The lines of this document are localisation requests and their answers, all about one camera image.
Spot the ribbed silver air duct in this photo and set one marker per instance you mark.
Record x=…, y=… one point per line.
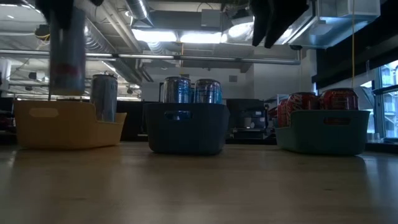
x=96, y=37

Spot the tall white slim can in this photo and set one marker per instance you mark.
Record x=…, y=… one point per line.
x=104, y=99
x=68, y=59

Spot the black countertop appliance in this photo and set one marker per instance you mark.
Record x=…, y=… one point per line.
x=248, y=119

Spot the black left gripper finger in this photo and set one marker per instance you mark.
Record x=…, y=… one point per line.
x=54, y=12

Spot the round silver air duct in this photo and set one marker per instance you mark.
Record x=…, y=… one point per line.
x=138, y=9

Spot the dark blue plastic bin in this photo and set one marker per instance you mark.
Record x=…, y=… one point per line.
x=186, y=137

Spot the ceiling light panel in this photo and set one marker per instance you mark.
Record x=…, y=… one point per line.
x=199, y=38

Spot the grey ceiling box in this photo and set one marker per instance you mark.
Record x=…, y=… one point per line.
x=211, y=18

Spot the blue silver energy drink can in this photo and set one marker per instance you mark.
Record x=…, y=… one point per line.
x=192, y=96
x=177, y=91
x=207, y=92

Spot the green plastic bin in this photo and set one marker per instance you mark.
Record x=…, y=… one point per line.
x=326, y=137

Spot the window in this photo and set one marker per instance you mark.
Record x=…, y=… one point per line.
x=388, y=109

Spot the grey wall vent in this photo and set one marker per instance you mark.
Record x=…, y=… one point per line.
x=233, y=78

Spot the long horizontal ceiling pipe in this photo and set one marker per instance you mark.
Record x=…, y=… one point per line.
x=202, y=58

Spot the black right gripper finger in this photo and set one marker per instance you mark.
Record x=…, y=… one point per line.
x=261, y=21
x=287, y=15

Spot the yellow plastic bin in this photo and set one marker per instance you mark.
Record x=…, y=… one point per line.
x=62, y=133

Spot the dome security camera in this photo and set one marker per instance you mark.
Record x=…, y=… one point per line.
x=295, y=47

